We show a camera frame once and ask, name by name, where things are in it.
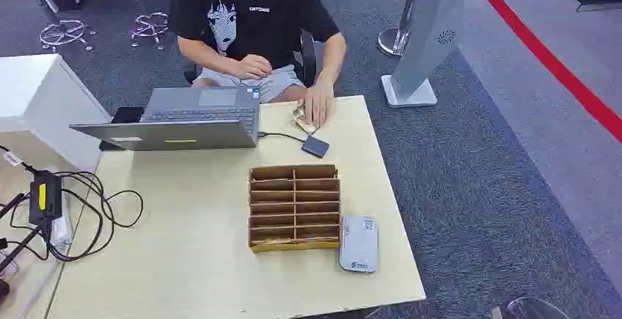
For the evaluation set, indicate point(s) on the clear plastic bag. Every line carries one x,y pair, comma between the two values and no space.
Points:
60,232

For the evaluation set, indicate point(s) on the person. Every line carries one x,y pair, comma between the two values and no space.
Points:
262,30

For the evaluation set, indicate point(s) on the grey laptop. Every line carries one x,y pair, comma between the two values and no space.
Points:
194,134

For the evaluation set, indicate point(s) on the glossy dark rounded object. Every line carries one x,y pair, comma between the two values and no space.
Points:
532,309

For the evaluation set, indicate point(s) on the dark external drive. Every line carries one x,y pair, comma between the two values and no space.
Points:
316,146

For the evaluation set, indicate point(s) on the person's left hand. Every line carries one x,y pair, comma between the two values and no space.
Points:
318,103

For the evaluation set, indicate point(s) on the person's right hand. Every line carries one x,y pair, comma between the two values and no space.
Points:
253,66

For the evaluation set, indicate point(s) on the black smartphone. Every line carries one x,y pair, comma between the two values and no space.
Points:
127,114

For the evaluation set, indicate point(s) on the red floor tape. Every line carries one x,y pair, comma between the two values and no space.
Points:
549,59

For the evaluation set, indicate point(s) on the grey kiosk stand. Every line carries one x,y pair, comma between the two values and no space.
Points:
427,40

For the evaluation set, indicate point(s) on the wooden card box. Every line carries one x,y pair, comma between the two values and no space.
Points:
294,246

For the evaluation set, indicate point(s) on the stack of cards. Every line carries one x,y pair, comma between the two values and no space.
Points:
300,123

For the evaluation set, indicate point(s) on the white cabinet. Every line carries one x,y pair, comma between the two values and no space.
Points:
29,83

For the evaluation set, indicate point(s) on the black rod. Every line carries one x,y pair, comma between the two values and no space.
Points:
19,249
10,206

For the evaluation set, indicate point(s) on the grey card reader device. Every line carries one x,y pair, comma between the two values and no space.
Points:
358,246

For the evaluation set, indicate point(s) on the chrome stanchion post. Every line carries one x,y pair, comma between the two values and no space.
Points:
391,42

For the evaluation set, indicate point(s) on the black power adapter yellow label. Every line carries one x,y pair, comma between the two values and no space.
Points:
46,210

